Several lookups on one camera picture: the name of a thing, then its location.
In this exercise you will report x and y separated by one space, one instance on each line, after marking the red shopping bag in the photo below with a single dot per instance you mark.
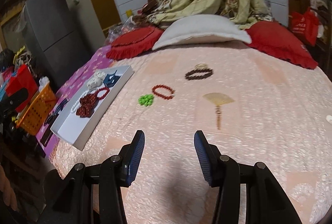
305 26

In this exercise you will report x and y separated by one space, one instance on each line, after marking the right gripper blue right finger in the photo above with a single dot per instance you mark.
209 158

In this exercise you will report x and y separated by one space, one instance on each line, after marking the white cherry print scrunchie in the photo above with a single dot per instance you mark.
96 80

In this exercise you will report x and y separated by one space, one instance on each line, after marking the pink embroidered bedspread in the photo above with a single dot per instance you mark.
252 106

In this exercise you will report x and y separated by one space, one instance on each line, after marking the dark red polka dot scrunchie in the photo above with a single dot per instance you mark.
87 104

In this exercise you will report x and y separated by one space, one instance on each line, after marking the magenta floral blanket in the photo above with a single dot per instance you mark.
71 86

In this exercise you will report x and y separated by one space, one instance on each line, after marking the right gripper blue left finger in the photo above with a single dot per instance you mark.
131 156

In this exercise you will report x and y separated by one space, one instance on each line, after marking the grey refrigerator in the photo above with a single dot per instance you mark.
52 37

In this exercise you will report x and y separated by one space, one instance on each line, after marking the orange plastic basket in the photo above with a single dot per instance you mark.
33 116

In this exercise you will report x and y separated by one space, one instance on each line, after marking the red ruffled cushion left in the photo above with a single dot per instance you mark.
134 43

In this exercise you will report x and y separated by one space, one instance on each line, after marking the clear plastic bag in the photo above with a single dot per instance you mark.
120 29

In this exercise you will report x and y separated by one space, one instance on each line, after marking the blue hair claw clip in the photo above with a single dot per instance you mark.
110 80

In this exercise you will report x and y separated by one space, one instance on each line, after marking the red ruffled cushion right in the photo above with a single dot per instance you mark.
272 38

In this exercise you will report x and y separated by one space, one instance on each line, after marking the red box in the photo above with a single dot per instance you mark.
22 79

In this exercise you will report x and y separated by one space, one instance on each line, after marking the red ruffled cushion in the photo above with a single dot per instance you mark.
134 43
272 38

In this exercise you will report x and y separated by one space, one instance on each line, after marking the dark brown wallet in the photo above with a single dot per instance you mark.
46 137

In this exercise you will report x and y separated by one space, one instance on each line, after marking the white pillow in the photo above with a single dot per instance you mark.
200 29

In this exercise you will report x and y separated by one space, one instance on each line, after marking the white shallow tray box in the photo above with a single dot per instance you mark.
76 131

